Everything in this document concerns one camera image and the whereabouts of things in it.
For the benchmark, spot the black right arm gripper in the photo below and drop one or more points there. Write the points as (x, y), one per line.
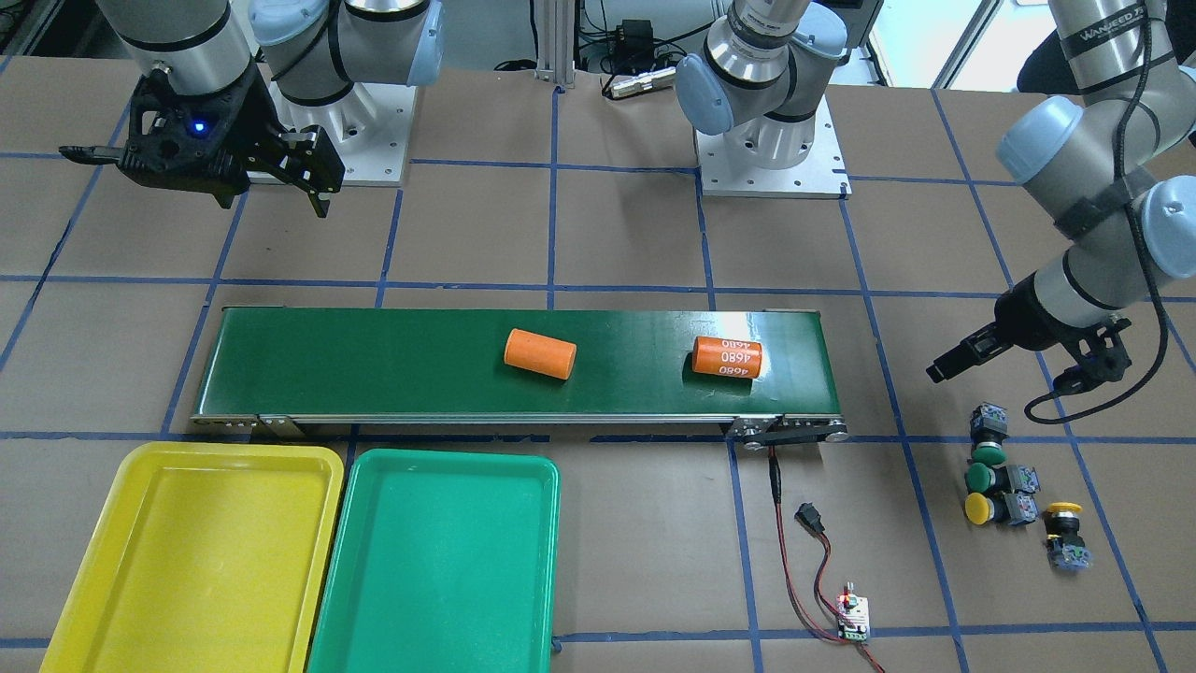
(250, 126)

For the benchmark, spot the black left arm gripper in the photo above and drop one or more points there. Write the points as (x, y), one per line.
(1018, 317)

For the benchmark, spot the green push button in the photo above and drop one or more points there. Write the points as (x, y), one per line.
(1002, 479)
(988, 429)

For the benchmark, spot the orange cylinder with label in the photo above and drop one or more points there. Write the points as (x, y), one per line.
(727, 358)

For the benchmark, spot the plain orange cylinder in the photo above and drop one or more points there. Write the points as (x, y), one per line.
(542, 354)

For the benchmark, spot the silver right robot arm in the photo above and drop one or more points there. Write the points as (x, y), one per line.
(317, 95)

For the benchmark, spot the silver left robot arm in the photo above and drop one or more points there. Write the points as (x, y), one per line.
(575, 196)

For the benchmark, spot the yellow push button rear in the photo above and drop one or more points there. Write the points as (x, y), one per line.
(1009, 509)

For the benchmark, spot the yellow push button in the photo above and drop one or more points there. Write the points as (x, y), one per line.
(1009, 509)
(1066, 549)

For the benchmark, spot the yellow push button front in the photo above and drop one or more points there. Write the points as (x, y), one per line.
(1066, 549)

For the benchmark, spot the green conveyor belt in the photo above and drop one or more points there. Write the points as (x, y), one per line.
(764, 377)

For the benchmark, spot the small controller circuit board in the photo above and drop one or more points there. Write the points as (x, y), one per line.
(853, 616)

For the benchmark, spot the yellow plastic tray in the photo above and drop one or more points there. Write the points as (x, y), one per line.
(206, 557)

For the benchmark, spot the green plastic tray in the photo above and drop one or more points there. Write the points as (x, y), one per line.
(443, 562)

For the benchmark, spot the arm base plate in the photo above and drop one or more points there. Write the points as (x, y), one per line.
(370, 129)
(770, 158)

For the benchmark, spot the aluminium frame post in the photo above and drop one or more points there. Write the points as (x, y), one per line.
(555, 37)

